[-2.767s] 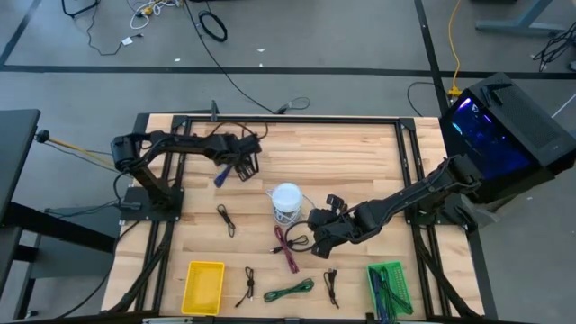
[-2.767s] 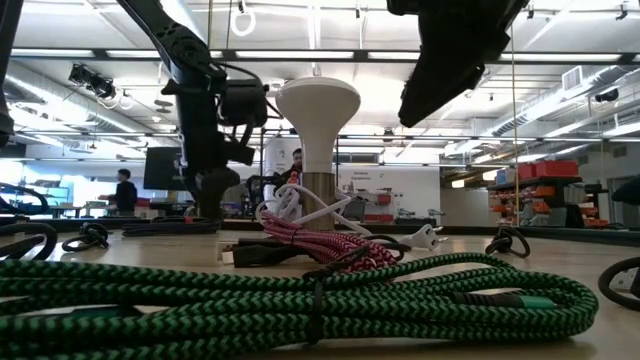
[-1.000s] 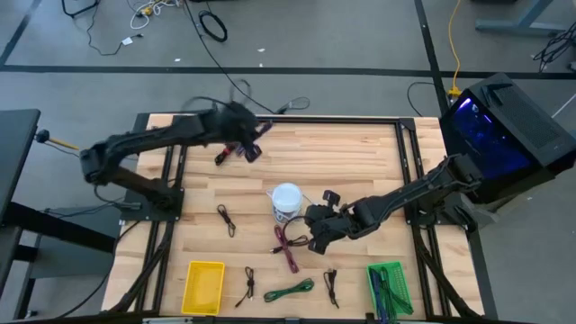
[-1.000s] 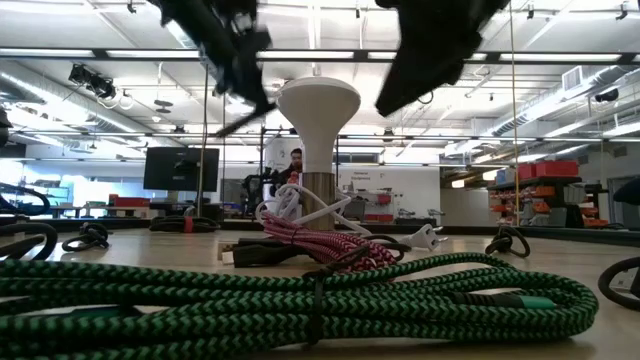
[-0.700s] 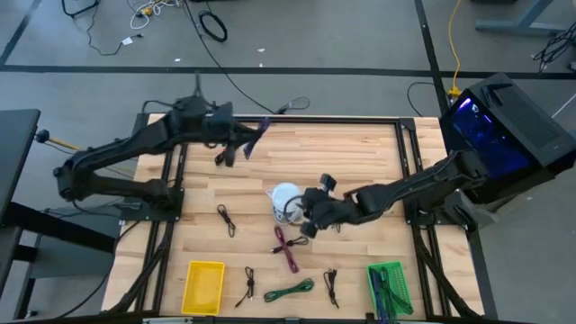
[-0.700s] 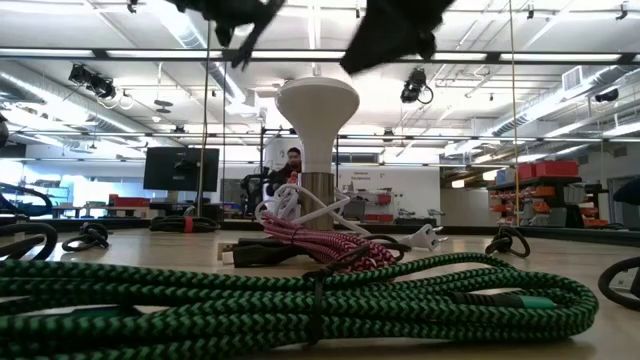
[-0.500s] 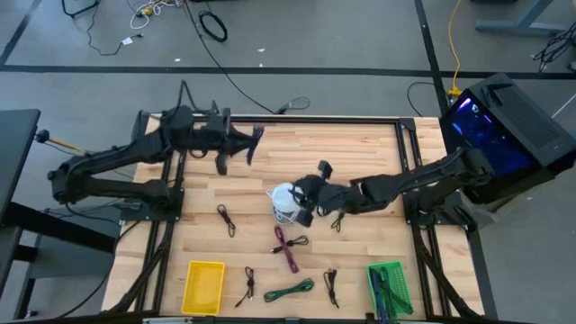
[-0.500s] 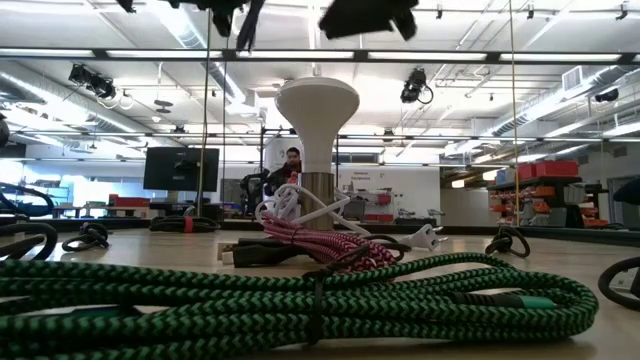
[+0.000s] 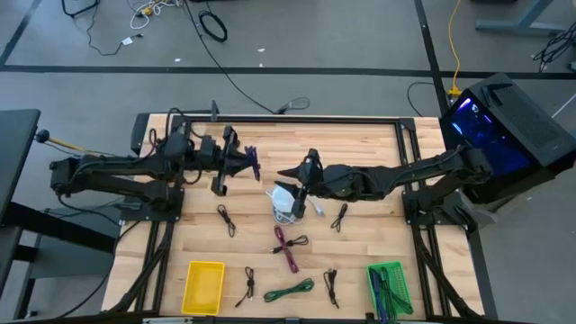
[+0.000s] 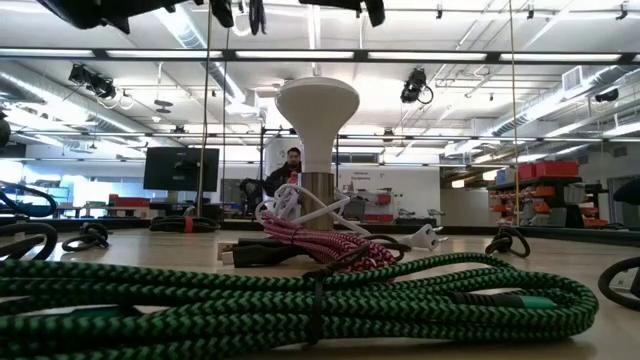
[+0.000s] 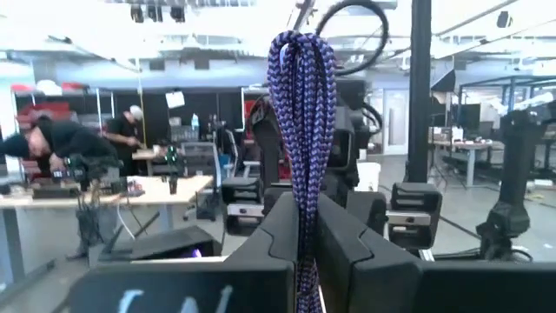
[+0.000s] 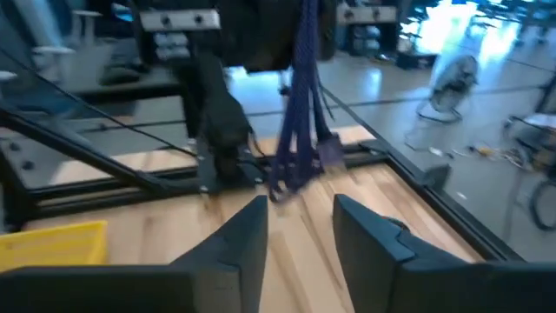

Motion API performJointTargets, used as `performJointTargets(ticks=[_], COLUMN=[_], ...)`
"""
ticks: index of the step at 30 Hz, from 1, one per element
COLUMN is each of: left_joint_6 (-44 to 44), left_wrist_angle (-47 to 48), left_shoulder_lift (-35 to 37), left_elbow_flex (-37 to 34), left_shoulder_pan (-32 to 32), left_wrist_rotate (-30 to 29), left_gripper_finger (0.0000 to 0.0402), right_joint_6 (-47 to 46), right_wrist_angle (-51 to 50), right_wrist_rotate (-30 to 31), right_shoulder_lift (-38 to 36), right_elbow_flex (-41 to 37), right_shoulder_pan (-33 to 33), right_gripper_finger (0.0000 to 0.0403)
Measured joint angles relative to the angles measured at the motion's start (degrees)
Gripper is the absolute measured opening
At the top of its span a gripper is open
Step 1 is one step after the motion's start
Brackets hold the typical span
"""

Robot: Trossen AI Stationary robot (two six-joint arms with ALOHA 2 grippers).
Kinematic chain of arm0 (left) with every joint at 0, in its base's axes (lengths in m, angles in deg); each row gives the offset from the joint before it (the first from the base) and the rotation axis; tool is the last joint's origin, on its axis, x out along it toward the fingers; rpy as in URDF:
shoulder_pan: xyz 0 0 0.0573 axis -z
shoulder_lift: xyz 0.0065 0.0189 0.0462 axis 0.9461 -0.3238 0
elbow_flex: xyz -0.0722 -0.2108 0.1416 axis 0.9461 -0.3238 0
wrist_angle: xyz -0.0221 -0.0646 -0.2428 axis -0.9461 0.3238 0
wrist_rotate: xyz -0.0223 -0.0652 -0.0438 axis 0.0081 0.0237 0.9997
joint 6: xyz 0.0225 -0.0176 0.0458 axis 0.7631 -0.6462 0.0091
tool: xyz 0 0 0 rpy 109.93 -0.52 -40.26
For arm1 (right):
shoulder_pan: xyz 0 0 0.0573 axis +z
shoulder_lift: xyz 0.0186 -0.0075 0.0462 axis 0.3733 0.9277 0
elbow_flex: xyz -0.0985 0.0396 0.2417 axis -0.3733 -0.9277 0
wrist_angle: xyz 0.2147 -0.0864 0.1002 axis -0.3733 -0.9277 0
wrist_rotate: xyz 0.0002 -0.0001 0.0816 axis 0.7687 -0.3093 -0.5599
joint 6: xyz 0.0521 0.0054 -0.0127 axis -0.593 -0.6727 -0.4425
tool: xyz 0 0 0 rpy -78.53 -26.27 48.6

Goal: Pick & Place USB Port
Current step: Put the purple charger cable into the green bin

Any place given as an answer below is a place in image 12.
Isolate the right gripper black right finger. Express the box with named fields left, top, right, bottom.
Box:
left=333, top=193, right=556, bottom=313

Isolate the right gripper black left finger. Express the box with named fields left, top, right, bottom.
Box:
left=0, top=194, right=269, bottom=313

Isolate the blue braided cable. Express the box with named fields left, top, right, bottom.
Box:
left=268, top=0, right=347, bottom=203

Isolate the yellow plastic basket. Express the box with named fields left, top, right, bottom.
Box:
left=0, top=220, right=109, bottom=273

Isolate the grey floor fan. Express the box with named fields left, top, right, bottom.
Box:
left=415, top=54, right=480, bottom=125

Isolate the white round stool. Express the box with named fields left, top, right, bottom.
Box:
left=32, top=44, right=78, bottom=84

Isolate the wheeled cart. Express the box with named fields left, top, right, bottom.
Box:
left=503, top=111, right=556, bottom=231

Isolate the black aluminium table frame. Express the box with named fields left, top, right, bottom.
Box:
left=0, top=99, right=522, bottom=262

